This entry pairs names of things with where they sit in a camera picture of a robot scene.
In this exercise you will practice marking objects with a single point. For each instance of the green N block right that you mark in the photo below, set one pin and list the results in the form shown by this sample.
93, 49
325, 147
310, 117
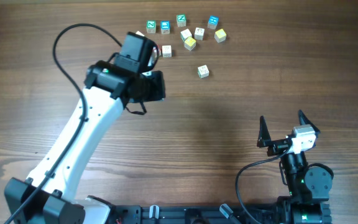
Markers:
181, 20

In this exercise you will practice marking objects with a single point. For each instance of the red I top block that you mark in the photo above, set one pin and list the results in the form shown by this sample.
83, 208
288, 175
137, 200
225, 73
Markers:
159, 51

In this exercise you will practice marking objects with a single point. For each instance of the plain block yellow side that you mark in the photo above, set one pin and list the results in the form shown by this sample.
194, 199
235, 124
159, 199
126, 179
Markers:
167, 51

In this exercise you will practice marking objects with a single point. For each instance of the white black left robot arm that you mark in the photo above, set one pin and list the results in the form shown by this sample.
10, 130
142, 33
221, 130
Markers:
48, 193

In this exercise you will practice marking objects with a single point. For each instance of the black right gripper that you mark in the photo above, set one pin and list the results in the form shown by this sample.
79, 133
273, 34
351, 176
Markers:
277, 147

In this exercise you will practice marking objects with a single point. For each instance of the lone block with zero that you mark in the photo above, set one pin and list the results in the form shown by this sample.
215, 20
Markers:
203, 71

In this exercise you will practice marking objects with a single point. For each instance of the green N block left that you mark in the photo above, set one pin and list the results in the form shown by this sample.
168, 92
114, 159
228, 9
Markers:
151, 26

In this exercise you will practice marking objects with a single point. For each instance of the green n block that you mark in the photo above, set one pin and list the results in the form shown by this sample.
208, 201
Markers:
151, 26
181, 20

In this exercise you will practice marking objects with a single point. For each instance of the yellow top block right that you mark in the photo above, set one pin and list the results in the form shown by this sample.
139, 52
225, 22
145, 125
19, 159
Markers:
220, 35

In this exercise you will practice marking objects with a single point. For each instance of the plain block number two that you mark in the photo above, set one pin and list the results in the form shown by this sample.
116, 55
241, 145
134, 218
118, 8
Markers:
199, 33

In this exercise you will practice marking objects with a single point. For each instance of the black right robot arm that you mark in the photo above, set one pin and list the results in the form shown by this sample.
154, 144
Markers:
308, 184

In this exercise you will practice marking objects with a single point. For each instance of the blue block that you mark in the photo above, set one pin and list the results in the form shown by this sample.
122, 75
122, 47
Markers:
165, 27
213, 22

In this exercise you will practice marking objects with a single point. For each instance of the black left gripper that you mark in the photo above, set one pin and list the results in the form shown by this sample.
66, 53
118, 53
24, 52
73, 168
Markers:
159, 93

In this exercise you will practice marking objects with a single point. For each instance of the yellow top elephant block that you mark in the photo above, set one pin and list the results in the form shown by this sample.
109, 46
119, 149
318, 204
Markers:
190, 43

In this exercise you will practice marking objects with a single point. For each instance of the blue top block left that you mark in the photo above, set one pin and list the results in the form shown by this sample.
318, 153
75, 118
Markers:
165, 27

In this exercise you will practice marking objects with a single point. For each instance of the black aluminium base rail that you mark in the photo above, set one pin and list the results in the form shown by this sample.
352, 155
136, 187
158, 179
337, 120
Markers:
223, 214

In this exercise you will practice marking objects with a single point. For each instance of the white green edged block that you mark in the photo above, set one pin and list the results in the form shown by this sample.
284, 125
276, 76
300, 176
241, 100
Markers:
185, 34

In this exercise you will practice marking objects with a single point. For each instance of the blue top block right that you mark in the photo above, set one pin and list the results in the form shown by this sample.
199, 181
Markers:
213, 22

